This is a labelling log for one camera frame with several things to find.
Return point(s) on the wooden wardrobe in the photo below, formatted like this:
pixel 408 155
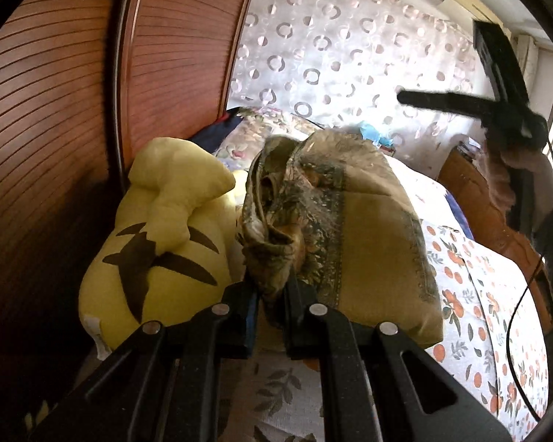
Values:
pixel 50 101

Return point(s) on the yellow plush toy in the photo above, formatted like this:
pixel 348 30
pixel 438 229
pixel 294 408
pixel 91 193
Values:
pixel 166 221

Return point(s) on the person's right hand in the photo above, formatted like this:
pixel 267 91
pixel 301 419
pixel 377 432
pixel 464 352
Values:
pixel 541 170

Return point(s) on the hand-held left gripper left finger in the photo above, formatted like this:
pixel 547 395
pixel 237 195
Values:
pixel 250 327

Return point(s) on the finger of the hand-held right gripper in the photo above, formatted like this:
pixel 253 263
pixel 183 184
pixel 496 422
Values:
pixel 438 101
pixel 500 64

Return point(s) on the wooden side cabinet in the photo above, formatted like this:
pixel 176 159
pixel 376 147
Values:
pixel 479 212

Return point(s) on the circle-patterned sheer curtain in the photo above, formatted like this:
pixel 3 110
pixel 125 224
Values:
pixel 341 55

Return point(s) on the brown patterned shirt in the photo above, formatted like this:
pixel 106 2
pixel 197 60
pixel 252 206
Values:
pixel 373 239

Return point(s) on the blue plastic bag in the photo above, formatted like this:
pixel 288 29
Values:
pixel 371 132

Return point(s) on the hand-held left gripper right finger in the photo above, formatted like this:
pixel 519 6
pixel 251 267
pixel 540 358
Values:
pixel 299 317

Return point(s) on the floral blanket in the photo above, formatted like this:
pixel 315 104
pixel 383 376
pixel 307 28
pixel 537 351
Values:
pixel 258 124

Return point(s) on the gathered beige curtain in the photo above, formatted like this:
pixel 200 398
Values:
pixel 527 55

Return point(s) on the orange-print bed sheet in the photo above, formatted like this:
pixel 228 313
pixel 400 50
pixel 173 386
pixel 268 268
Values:
pixel 465 308

